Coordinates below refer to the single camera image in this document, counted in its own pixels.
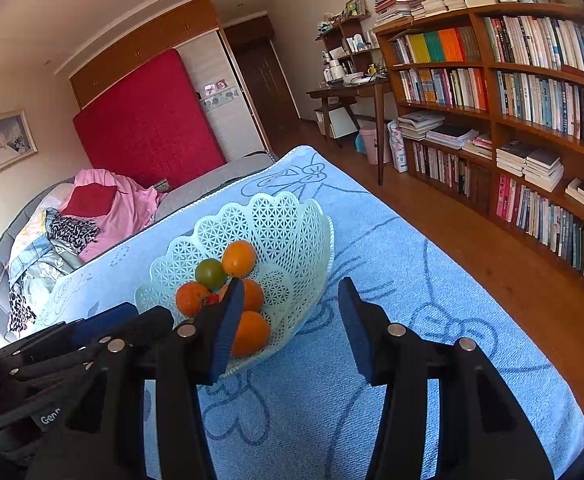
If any wooden bookshelf with books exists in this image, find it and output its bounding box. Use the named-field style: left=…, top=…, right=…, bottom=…
left=374, top=0, right=584, bottom=287

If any red pillow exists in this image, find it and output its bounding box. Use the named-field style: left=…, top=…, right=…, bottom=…
left=61, top=183, right=117, bottom=218

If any orange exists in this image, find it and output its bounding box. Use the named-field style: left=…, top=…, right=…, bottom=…
left=222, top=240, right=256, bottom=278

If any small wooden desk shelf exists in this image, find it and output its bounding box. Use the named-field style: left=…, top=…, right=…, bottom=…
left=315, top=0, right=385, bottom=86

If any white lattice plastic basket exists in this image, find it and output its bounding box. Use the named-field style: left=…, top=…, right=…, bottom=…
left=135, top=192, right=334, bottom=378

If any dark wooden door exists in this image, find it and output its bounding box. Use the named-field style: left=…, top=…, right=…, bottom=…
left=234, top=39, right=298, bottom=140

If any large green tomato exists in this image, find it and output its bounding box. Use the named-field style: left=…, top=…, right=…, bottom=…
left=194, top=258, right=227, bottom=292

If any small orange mandarin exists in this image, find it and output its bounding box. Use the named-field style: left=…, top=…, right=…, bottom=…
left=175, top=282, right=210, bottom=318

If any pink waste bin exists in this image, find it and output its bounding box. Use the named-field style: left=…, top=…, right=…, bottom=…
left=359, top=124, right=391, bottom=166

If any black white patterned cloth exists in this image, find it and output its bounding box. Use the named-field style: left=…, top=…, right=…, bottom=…
left=46, top=212, right=100, bottom=256

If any dark wooden desk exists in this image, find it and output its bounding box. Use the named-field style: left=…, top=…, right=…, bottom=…
left=306, top=78, right=392, bottom=185

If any red cherry tomato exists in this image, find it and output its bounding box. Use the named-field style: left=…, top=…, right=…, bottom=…
left=205, top=292, right=219, bottom=306

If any pink clothing pile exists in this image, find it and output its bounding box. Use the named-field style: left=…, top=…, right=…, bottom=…
left=60, top=169, right=165, bottom=263

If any grey bed mattress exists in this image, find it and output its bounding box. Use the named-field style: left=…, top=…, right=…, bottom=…
left=0, top=152, right=274, bottom=340

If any oval orange kumquat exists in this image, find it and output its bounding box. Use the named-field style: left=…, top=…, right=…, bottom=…
left=241, top=278, right=265, bottom=312

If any red upright mattress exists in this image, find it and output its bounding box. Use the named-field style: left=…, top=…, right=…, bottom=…
left=73, top=49, right=226, bottom=188

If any large orange mandarin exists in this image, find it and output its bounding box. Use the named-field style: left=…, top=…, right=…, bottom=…
left=231, top=311, right=270, bottom=358

